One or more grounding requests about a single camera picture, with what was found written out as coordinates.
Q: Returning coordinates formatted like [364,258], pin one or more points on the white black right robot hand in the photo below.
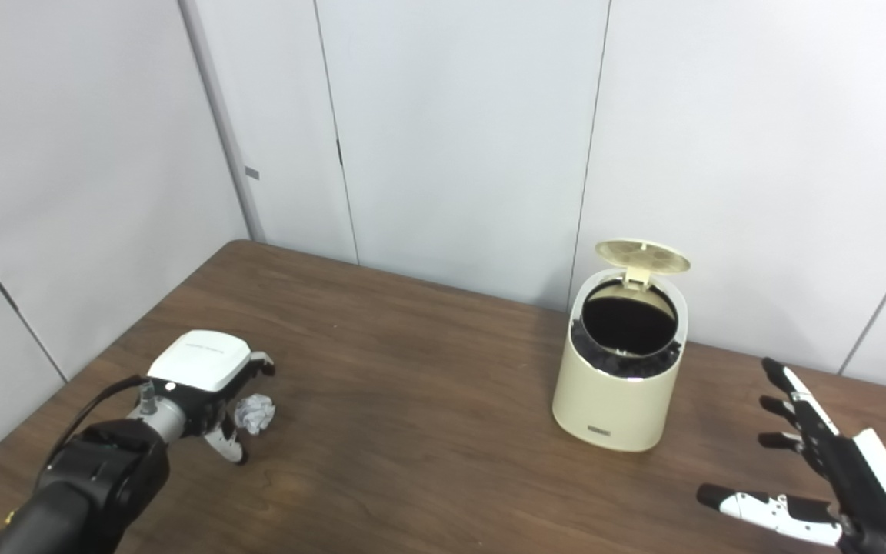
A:
[858,477]

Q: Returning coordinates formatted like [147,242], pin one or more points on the cream round bin lid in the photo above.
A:
[643,258]

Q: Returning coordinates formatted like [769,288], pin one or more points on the cream-colored bin body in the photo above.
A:
[616,408]

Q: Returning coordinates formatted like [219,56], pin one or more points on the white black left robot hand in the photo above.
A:
[201,362]

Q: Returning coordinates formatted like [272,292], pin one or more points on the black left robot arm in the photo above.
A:
[97,477]

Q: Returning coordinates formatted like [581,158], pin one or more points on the white paper ball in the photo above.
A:
[255,414]

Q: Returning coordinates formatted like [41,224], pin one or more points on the black bin liner bag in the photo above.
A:
[627,327]

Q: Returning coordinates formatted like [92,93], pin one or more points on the grey wall corner post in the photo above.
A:
[220,115]

